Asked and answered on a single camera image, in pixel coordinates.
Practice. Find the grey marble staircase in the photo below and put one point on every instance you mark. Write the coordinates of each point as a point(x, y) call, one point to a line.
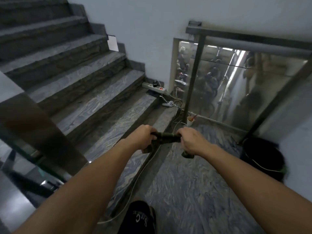
point(80, 77)

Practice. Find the black smartphone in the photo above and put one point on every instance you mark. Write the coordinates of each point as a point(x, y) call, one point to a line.
point(152, 93)

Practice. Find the dark green wrung cloth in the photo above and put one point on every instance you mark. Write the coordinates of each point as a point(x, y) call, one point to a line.
point(165, 140)

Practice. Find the person's right hand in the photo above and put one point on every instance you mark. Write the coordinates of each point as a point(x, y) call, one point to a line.
point(192, 141)

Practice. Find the dark wooden stair handrail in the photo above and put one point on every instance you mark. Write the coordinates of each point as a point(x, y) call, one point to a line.
point(36, 134)

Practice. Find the white paper cup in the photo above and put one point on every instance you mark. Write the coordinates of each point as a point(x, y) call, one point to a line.
point(190, 121)

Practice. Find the metal glass railing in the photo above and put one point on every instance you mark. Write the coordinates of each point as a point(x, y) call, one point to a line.
point(243, 77)

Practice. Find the small white power strip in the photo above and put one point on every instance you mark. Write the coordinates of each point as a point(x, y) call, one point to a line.
point(168, 103)

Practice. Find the person's left fingers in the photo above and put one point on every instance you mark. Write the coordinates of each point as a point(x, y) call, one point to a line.
point(152, 134)

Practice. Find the person's left forearm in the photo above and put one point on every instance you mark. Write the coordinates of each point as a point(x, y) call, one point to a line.
point(80, 187)

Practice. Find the person's right fingers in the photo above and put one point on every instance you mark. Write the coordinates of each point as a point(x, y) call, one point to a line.
point(181, 136)

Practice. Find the black bucket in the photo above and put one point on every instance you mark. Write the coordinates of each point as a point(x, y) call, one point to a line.
point(264, 157)

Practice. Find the person's right forearm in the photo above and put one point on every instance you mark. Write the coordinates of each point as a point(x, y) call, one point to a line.
point(251, 185)

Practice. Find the person's left hand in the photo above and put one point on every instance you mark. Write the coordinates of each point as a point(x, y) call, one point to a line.
point(137, 138)

